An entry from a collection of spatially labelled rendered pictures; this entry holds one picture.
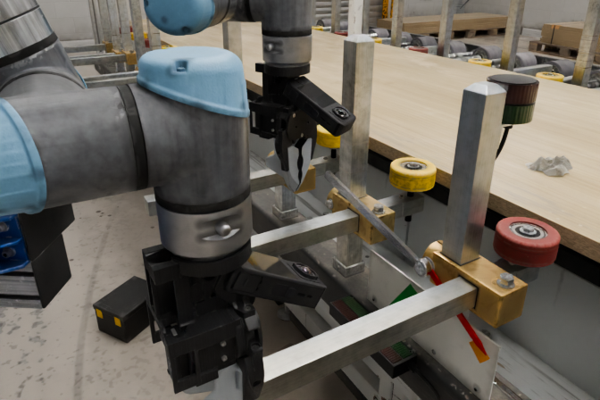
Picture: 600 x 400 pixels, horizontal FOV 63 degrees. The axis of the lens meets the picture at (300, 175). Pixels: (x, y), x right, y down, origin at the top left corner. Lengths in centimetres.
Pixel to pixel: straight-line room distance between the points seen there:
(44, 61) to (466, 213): 49
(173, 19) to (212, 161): 30
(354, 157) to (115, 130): 55
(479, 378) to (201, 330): 43
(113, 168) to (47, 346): 171
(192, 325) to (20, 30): 27
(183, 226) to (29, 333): 176
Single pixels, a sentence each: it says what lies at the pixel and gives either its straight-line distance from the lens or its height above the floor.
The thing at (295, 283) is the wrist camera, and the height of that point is 97.
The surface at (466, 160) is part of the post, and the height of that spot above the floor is 101.
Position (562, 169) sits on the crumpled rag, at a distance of 96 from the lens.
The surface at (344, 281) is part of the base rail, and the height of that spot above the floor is 70.
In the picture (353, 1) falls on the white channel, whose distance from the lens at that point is 242.
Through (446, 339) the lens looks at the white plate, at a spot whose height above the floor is 75.
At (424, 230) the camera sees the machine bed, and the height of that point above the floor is 72.
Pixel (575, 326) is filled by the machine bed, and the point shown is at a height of 72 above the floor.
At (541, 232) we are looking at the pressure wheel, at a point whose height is 91.
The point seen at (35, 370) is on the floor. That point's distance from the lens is 195.
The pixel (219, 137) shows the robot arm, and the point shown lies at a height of 113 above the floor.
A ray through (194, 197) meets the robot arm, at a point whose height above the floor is 108.
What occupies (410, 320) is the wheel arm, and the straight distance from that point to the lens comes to 61.
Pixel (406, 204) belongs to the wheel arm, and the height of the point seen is 84.
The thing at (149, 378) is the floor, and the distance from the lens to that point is 179.
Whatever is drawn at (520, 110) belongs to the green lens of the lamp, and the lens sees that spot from 64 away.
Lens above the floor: 124
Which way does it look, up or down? 24 degrees down
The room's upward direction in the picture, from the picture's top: straight up
